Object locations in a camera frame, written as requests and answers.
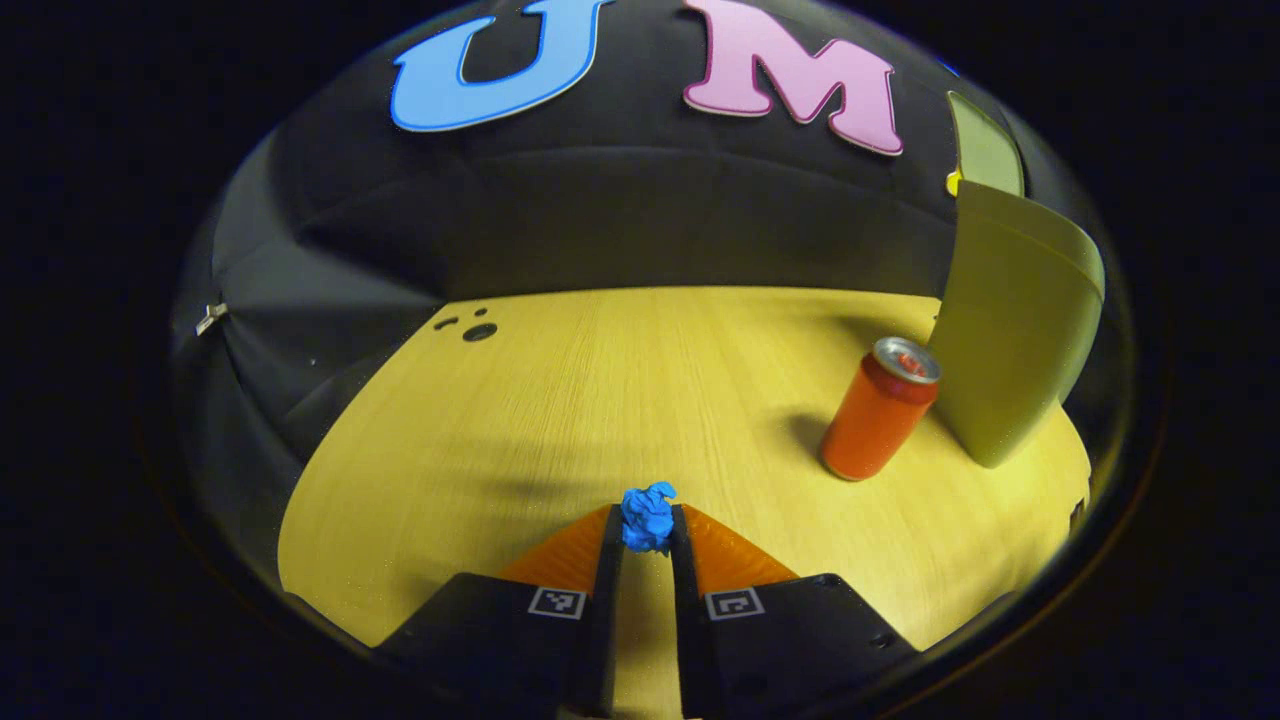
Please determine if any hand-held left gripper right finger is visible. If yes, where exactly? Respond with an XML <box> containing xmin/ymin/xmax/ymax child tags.
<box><xmin>670</xmin><ymin>503</ymin><xmax>916</xmax><ymax>719</ymax></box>

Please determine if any pale green desktop garbage bin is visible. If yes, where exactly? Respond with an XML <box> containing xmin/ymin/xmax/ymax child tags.
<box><xmin>925</xmin><ymin>90</ymin><xmax>1106</xmax><ymax>469</ymax></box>

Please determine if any blue paper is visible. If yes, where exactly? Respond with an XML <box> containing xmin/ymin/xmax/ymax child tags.
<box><xmin>620</xmin><ymin>481</ymin><xmax>678</xmax><ymax>554</ymax></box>

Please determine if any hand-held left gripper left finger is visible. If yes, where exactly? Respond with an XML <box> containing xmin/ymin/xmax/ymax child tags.
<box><xmin>385</xmin><ymin>505</ymin><xmax>624</xmax><ymax>717</ymax></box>

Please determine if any black backdrop cloth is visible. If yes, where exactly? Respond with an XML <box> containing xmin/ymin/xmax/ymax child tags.
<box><xmin>170</xmin><ymin>0</ymin><xmax>1101</xmax><ymax>481</ymax></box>

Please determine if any orange pop can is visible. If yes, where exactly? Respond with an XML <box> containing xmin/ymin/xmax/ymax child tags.
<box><xmin>820</xmin><ymin>336</ymin><xmax>942</xmax><ymax>482</ymax></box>

